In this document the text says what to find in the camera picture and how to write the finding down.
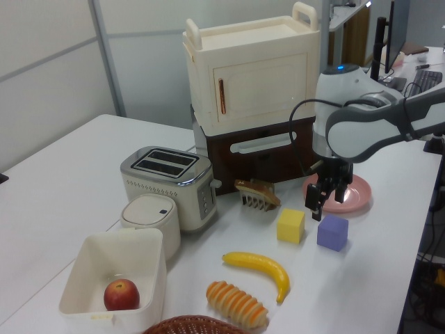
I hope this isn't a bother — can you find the cream cabinet with copper handle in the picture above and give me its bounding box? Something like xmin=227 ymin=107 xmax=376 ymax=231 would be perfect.
xmin=182 ymin=1 xmax=321 ymax=135

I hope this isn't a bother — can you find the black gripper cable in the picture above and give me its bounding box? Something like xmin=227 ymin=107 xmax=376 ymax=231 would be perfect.
xmin=289 ymin=99 xmax=348 ymax=175

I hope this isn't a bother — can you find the red apple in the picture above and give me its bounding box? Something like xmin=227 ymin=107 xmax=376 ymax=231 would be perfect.
xmin=103 ymin=278 xmax=140 ymax=312

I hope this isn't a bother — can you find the black keyboard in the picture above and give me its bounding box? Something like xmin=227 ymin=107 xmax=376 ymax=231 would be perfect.
xmin=412 ymin=69 xmax=444 ymax=93

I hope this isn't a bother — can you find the orange striped spiral bread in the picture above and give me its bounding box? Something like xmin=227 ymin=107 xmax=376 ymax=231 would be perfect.
xmin=205 ymin=280 xmax=270 ymax=329

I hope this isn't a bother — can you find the yellow foam cube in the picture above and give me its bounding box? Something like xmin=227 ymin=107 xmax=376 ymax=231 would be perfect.
xmin=276 ymin=208 xmax=306 ymax=244

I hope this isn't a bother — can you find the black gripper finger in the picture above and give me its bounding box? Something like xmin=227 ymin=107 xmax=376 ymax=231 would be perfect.
xmin=305 ymin=183 xmax=327 ymax=222
xmin=334 ymin=183 xmax=349 ymax=204

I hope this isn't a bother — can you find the black table clamp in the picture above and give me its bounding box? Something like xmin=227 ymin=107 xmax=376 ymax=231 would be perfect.
xmin=422 ymin=134 xmax=445 ymax=154

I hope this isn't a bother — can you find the purple foam cube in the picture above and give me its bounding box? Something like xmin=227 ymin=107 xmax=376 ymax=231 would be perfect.
xmin=316 ymin=214 xmax=349 ymax=252

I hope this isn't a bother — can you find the brown wicker basket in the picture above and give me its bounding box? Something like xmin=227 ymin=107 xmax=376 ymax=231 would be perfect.
xmin=141 ymin=315 xmax=252 ymax=334

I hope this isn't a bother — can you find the pink plate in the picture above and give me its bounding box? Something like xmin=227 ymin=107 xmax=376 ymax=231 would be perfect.
xmin=301 ymin=173 xmax=372 ymax=214

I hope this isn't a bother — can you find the brown drawer base white handle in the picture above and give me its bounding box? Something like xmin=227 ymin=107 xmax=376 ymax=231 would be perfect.
xmin=190 ymin=104 xmax=318 ymax=196

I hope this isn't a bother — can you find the brown toast rack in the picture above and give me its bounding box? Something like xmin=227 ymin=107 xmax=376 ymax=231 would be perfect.
xmin=238 ymin=189 xmax=275 ymax=212

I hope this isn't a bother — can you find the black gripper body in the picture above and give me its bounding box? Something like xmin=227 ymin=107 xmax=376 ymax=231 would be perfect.
xmin=314 ymin=155 xmax=354 ymax=191

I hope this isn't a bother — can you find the white plastic open box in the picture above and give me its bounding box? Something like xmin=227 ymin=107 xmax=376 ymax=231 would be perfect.
xmin=58 ymin=228 xmax=167 ymax=334

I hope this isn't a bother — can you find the black computer monitor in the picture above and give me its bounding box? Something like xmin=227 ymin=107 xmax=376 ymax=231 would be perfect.
xmin=384 ymin=0 xmax=407 ymax=74

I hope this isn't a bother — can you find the brown bread slice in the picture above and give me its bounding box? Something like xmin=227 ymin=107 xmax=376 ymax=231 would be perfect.
xmin=234 ymin=178 xmax=282 ymax=207

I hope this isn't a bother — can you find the white lidded small bin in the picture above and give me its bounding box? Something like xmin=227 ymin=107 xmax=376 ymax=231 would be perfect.
xmin=120 ymin=193 xmax=181 ymax=262

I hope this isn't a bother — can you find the yellow banana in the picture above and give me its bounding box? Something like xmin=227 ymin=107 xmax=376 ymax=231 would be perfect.
xmin=222 ymin=251 xmax=291 ymax=303

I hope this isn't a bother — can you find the black monitor stand pole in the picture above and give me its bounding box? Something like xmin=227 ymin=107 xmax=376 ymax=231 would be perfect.
xmin=369 ymin=17 xmax=387 ymax=81

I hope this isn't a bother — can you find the chrome and cream toaster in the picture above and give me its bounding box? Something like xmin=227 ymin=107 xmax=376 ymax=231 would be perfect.
xmin=120 ymin=145 xmax=223 ymax=233

